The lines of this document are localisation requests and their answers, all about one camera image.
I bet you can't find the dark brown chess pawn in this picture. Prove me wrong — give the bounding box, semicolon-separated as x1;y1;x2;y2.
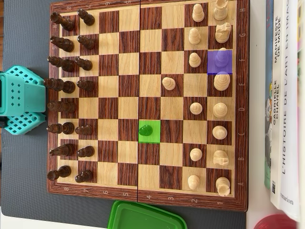
75;57;93;71
77;35;95;50
77;146;95;158
77;9;95;26
139;125;153;137
74;170;93;184
75;125;93;136
77;80;95;92

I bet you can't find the light wood chess bishop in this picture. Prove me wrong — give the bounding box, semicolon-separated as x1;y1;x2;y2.
212;125;228;140
213;47;230;70

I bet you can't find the teal perforated robot base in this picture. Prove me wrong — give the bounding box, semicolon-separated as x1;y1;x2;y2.
4;66;47;136

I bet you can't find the light wood chess pawn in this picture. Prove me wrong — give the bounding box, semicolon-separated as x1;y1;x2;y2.
192;3;205;22
162;77;176;91
190;148;203;162
187;175;201;191
189;52;202;68
190;102;203;115
188;28;202;45

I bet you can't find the light wood chess queen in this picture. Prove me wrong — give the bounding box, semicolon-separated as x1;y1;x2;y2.
212;102;228;118

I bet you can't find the light wood chess king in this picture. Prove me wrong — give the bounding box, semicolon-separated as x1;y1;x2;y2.
213;71;231;91

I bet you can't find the light wood chess knight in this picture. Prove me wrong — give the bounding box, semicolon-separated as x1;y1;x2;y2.
214;22;232;44
213;149;230;167

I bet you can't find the dark brown chess bishop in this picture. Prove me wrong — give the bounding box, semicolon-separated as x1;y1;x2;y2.
47;56;76;73
46;122;75;135

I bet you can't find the dark brown chess queen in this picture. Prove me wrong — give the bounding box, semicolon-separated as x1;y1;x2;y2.
47;100;77;114

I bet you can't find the dark brown chess king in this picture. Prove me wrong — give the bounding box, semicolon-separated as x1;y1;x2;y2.
43;78;76;94

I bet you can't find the dark brown chess knight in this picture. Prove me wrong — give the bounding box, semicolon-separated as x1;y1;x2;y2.
49;143;75;157
50;35;74;52

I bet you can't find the light wood chess rook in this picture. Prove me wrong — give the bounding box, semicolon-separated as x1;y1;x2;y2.
213;0;230;21
215;177;231;198

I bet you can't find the dark brown chess rook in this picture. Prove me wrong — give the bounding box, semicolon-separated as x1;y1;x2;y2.
47;165;72;181
50;11;75;31

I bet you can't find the wooden folding chessboard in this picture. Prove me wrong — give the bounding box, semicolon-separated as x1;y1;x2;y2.
47;0;250;212

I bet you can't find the green plastic lid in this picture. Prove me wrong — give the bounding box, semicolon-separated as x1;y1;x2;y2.
107;200;188;229

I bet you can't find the illustrated cartoon book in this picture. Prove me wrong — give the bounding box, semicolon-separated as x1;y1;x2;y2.
264;0;274;190

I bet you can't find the Gabrielle Chanel book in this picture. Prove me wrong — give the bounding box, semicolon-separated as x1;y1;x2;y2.
270;0;286;210

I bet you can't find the white art history book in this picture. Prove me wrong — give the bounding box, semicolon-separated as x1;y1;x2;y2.
279;0;305;224

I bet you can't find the red round ribbed lid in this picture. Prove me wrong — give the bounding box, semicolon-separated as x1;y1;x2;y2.
253;214;298;229

